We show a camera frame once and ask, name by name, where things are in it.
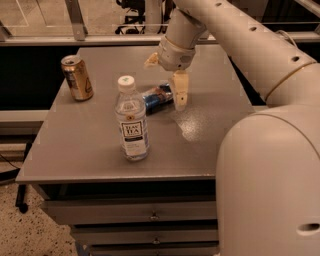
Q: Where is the blue silver redbull can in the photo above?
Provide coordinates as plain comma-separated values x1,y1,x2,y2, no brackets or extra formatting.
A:
142,83,173,114

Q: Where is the black office chair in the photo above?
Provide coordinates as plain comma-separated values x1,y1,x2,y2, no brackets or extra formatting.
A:
114,0,146,35

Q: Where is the black stand leg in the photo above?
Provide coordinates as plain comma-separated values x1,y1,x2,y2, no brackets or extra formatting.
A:
15,142,32,214

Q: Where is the grey drawer cabinet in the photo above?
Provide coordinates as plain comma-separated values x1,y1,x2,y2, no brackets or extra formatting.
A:
18,45,251,256

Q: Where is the metal window railing frame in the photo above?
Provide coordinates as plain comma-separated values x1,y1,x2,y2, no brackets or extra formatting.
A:
0,0,320,46

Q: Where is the clear plastic tea bottle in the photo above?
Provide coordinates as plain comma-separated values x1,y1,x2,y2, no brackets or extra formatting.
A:
115,75,149,161

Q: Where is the gold beverage can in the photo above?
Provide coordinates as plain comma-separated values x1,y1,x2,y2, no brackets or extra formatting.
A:
61,55,94,101

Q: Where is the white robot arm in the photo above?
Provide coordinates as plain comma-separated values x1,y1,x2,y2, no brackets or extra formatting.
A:
150,0,320,256

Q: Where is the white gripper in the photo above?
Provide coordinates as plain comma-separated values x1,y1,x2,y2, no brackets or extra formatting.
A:
144,37,195,111

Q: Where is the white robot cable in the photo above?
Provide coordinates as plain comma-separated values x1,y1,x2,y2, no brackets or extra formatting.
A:
275,29,299,49

